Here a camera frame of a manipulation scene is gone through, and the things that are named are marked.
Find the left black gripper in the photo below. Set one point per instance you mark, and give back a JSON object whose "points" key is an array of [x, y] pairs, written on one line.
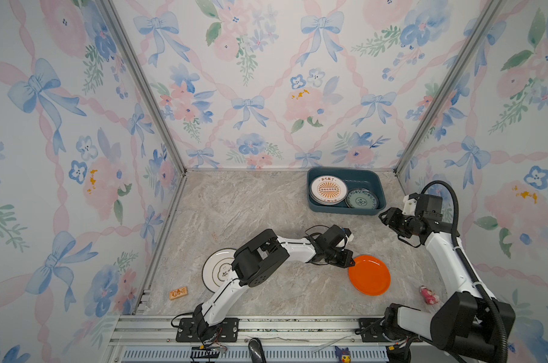
{"points": [[346, 255]]}

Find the orange plate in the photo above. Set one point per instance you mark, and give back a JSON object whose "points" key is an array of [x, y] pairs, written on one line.
{"points": [[369, 275]]}

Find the orange triangular scrap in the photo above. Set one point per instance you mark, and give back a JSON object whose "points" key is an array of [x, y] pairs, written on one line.
{"points": [[178, 293]]}

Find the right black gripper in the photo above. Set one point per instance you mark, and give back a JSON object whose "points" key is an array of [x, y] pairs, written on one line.
{"points": [[391, 218]]}

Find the blue patterned green plate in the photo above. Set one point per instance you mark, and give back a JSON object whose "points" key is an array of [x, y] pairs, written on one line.
{"points": [[361, 198]]}

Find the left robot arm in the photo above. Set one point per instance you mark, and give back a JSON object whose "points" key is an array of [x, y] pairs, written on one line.
{"points": [[258, 259]]}

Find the black computer mouse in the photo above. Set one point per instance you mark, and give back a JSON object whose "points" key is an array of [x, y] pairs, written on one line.
{"points": [[256, 351]]}

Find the white plate flower outline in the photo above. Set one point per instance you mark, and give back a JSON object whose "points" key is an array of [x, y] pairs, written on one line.
{"points": [[216, 268]]}

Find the small blue toy figure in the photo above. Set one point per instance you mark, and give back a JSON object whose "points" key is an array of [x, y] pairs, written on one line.
{"points": [[343, 354]]}

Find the aluminium rail frame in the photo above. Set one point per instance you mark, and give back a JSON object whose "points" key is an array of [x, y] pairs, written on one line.
{"points": [[283, 338]]}

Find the teal plastic bin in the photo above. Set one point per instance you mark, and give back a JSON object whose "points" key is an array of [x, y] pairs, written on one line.
{"points": [[353, 178]]}

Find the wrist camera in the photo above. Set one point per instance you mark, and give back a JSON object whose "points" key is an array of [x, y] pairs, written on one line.
{"points": [[348, 236], [410, 204]]}

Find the pink small toy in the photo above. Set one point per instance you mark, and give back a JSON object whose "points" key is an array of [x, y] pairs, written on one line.
{"points": [[429, 296]]}

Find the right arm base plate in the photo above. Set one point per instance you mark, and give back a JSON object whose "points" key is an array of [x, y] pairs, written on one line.
{"points": [[375, 330]]}

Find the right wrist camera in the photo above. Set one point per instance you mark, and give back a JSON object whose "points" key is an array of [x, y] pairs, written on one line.
{"points": [[410, 204]]}

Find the sunburst plate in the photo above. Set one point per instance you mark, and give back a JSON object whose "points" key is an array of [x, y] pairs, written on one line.
{"points": [[328, 190]]}

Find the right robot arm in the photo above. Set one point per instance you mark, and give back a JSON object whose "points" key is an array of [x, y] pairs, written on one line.
{"points": [[471, 323]]}

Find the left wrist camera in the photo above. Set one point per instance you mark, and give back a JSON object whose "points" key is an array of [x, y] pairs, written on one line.
{"points": [[348, 236]]}

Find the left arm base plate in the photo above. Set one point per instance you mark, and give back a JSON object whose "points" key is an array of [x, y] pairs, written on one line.
{"points": [[191, 331]]}

